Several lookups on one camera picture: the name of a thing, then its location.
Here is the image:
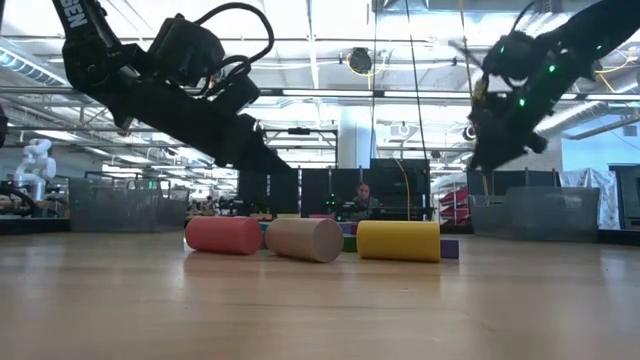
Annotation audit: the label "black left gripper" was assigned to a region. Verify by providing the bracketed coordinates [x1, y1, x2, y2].
[114, 74, 292, 174]

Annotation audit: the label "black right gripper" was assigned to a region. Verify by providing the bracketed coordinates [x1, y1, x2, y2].
[469, 49, 584, 171]

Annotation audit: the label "red-orange cylinder block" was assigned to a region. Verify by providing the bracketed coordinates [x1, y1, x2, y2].
[184, 215, 264, 256]

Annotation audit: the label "natural wood cylinder block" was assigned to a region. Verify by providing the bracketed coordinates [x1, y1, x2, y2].
[264, 217, 345, 264]

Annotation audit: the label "yellow cylinder block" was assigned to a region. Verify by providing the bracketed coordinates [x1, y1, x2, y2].
[356, 220, 442, 264]

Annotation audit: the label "black divider panel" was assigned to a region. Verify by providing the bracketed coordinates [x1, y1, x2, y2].
[299, 167, 371, 216]
[237, 167, 300, 216]

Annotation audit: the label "red stacked bins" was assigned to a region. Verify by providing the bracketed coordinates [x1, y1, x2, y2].
[438, 187, 471, 225]

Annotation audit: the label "grey translucent bin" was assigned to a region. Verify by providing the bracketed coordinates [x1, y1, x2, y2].
[68, 177, 189, 234]
[468, 186, 601, 244]

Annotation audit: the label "large black screen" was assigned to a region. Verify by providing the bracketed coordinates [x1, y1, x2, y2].
[369, 158, 431, 221]

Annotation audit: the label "white plastic sheet cover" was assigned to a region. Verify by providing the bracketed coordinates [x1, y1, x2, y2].
[559, 168, 621, 230]

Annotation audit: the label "person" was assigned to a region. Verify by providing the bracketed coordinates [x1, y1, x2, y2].
[349, 182, 381, 221]

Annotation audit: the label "black round ceiling device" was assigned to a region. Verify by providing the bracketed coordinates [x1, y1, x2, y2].
[348, 47, 374, 76]

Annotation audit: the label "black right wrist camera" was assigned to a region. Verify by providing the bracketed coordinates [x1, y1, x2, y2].
[480, 30, 549, 90]

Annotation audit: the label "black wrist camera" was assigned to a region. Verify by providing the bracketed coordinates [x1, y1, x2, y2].
[480, 30, 549, 90]
[148, 14, 227, 87]

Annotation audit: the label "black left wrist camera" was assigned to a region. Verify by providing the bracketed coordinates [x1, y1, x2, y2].
[148, 14, 227, 87]

